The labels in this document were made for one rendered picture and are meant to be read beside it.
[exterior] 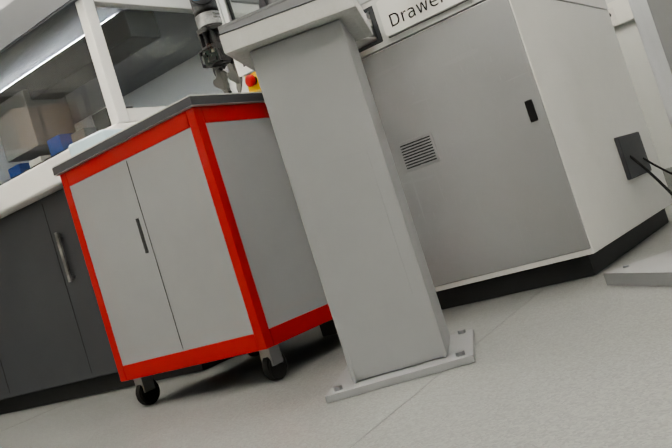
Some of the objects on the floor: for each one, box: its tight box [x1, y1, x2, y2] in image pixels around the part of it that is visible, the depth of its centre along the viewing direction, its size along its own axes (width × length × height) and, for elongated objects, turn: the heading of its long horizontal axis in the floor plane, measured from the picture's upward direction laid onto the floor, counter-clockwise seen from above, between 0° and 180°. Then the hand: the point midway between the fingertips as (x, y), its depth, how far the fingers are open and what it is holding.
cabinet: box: [319, 0, 672, 337], centre depth 276 cm, size 95×103×80 cm
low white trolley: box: [52, 92, 333, 405], centre depth 239 cm, size 58×62×76 cm
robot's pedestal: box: [219, 0, 476, 404], centre depth 168 cm, size 30×30×76 cm
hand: (235, 91), depth 237 cm, fingers open, 3 cm apart
